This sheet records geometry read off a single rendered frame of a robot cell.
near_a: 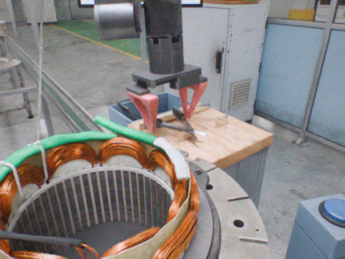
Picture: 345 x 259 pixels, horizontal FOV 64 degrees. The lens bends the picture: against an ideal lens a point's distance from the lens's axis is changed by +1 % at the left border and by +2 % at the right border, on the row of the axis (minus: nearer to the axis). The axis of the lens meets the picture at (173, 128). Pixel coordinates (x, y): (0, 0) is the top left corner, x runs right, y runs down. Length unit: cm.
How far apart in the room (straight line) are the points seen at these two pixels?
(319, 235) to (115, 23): 40
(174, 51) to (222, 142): 17
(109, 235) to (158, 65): 25
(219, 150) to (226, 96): 216
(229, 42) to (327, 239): 217
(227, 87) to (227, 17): 59
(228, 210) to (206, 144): 19
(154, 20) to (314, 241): 37
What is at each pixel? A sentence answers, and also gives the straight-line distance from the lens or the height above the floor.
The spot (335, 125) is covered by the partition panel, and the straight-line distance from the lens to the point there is 268.
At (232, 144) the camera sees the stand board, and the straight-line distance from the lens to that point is 48.
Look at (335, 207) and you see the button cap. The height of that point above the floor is 104.
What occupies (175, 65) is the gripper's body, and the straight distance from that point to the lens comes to 44.
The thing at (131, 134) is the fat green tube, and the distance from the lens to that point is 31.
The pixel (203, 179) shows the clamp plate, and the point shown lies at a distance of 33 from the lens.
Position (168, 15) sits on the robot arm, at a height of 127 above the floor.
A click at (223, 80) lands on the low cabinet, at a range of 255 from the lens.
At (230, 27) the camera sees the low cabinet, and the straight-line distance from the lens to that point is 246.
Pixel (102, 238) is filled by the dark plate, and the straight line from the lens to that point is 38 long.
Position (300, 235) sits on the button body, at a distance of 46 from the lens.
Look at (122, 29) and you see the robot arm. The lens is 44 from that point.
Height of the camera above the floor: 130
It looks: 26 degrees down
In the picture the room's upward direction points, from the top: straight up
